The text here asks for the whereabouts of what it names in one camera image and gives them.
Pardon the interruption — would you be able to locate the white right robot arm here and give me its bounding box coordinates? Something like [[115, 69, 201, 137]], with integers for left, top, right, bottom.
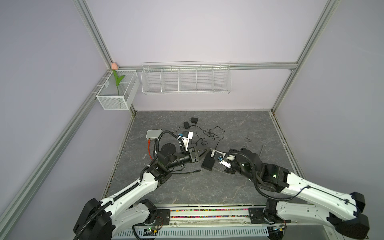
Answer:
[[217, 149, 370, 240]]

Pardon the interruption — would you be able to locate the white wire wall basket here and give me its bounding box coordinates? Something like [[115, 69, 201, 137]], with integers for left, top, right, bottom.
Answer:
[[141, 61, 232, 94]]

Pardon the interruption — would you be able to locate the pink artificial tulip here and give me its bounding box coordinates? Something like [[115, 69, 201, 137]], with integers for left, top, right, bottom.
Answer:
[[111, 63, 125, 96]]

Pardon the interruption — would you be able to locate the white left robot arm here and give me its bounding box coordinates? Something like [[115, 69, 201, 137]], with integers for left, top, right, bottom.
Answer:
[[74, 131, 193, 240]]

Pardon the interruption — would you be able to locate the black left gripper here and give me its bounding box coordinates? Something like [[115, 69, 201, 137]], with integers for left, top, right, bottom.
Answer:
[[167, 146, 210, 170]]

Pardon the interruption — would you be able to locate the white mesh box basket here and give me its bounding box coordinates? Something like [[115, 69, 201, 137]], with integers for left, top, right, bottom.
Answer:
[[96, 70, 140, 111]]

